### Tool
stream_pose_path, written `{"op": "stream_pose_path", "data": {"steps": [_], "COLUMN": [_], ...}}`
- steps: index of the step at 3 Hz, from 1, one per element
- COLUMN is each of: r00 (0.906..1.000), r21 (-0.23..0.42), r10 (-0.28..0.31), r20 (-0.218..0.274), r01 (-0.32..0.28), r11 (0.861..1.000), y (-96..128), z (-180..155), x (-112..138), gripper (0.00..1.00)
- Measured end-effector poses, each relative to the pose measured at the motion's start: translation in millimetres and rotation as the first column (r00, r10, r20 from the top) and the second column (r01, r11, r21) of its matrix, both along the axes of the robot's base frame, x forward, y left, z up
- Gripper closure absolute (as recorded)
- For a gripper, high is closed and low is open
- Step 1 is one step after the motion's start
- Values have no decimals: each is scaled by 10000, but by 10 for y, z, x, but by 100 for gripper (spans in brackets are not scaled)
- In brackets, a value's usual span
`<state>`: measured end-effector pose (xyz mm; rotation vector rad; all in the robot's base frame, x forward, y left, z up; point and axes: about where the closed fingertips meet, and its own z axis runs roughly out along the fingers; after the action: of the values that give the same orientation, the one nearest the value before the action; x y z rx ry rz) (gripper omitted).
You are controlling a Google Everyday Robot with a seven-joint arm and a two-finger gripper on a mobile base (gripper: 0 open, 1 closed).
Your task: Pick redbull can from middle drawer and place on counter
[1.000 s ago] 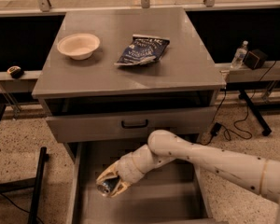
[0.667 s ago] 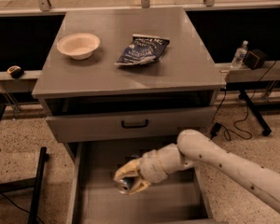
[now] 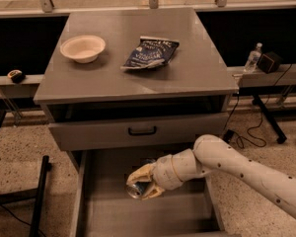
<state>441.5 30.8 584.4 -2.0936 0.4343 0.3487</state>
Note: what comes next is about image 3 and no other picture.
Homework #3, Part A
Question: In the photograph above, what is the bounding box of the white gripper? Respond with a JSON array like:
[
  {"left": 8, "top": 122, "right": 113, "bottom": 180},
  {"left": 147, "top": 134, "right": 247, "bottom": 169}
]
[{"left": 126, "top": 154, "right": 187, "bottom": 199}]

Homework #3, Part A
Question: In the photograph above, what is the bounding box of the redbull can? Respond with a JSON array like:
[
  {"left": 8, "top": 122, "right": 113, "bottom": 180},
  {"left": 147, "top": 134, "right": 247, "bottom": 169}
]
[{"left": 125, "top": 158, "right": 157, "bottom": 200}]

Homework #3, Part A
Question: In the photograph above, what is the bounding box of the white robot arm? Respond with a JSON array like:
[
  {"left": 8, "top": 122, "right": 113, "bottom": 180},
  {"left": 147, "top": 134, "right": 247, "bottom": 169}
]
[{"left": 126, "top": 134, "right": 296, "bottom": 219}]

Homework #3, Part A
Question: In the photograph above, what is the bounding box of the grey open middle drawer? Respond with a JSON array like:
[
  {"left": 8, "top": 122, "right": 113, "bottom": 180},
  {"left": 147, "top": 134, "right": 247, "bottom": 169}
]
[{"left": 70, "top": 144, "right": 229, "bottom": 237}]

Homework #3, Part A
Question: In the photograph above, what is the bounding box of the grey top drawer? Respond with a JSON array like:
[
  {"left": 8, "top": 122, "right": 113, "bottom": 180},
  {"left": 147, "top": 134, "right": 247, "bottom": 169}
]
[{"left": 49, "top": 113, "right": 228, "bottom": 151}]

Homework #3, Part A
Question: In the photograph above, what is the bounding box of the grey drawer cabinet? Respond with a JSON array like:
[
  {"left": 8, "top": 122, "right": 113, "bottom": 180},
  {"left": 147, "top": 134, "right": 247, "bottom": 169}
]
[{"left": 33, "top": 7, "right": 240, "bottom": 163}]

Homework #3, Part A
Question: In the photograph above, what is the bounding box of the black stand left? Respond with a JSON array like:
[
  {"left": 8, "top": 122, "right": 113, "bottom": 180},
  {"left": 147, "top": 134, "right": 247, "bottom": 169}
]
[{"left": 0, "top": 155, "right": 51, "bottom": 237}]

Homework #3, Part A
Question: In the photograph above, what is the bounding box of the blue chips bag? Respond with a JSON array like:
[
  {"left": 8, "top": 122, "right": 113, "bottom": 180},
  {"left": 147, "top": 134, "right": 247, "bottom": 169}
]
[{"left": 121, "top": 37, "right": 180, "bottom": 70}]

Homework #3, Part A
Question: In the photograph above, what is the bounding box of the black table leg right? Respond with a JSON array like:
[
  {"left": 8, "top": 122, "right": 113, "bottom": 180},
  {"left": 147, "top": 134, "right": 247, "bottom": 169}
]
[{"left": 253, "top": 95, "right": 287, "bottom": 144}]

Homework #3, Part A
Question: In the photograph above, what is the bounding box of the white paper bowl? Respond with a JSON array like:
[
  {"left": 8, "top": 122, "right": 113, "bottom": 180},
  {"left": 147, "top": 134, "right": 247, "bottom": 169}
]
[{"left": 60, "top": 36, "right": 106, "bottom": 64}]

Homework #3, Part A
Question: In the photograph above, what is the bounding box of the clear water bottle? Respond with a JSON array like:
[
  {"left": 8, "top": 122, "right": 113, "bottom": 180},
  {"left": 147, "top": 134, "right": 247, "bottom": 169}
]
[{"left": 244, "top": 42, "right": 262, "bottom": 73}]

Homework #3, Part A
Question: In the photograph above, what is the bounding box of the black tape measure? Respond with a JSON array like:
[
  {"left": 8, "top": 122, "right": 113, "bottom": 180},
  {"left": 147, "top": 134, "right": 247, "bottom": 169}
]
[{"left": 8, "top": 69, "right": 26, "bottom": 83}]

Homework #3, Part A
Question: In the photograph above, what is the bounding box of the small black box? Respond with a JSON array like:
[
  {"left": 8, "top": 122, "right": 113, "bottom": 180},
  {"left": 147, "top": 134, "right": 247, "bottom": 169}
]
[{"left": 258, "top": 51, "right": 282, "bottom": 74}]

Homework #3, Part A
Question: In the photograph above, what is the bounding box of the black power adapter cable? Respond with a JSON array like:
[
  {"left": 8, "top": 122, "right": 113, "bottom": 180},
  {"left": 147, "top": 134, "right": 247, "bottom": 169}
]
[{"left": 221, "top": 62, "right": 294, "bottom": 150}]

